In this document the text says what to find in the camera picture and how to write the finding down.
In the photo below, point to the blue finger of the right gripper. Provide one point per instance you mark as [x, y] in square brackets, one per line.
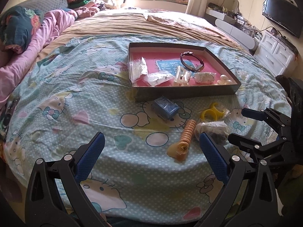
[243, 143]
[253, 114]

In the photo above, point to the white drawer cabinet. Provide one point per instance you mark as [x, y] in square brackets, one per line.
[275, 56]

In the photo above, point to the large pearl earrings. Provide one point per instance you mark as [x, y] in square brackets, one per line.
[224, 80]

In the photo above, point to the white hair claw clip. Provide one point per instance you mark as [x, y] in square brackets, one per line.
[182, 77]

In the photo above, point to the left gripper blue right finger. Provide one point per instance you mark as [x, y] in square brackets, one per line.
[217, 157]

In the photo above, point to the tan bed blanket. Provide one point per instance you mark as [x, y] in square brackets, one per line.
[121, 22]

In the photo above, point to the brown leather wrist watch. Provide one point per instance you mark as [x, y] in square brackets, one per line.
[191, 62]

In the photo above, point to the white pearl hair clip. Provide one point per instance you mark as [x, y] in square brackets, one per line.
[204, 77]

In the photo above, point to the clear bag with dark jewelry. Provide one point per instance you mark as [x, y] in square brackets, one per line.
[217, 130]

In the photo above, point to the white grey dressing table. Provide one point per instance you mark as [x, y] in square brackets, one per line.
[228, 25]

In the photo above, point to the blue plastic small box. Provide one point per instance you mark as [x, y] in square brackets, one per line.
[164, 108]

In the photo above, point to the clear plastic zip bag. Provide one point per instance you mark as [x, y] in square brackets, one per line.
[137, 69]

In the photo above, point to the Hello Kitty bed sheet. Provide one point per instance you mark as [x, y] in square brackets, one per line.
[82, 88]

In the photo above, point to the dark cardboard tray box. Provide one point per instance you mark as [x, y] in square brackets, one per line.
[151, 93]

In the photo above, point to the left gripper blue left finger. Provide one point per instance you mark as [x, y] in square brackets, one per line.
[87, 155]

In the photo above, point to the dark floral pillow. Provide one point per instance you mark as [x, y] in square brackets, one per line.
[18, 25]

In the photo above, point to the pile of clothes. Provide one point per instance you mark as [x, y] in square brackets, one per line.
[88, 8]

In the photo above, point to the pink floral light blanket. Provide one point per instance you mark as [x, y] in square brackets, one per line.
[185, 21]

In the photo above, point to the small jewelry plastic bag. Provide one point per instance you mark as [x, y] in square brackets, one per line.
[157, 78]

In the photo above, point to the black flat television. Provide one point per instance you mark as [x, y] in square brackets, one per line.
[285, 14]

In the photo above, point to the pink quilt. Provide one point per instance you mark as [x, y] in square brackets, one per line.
[54, 23]

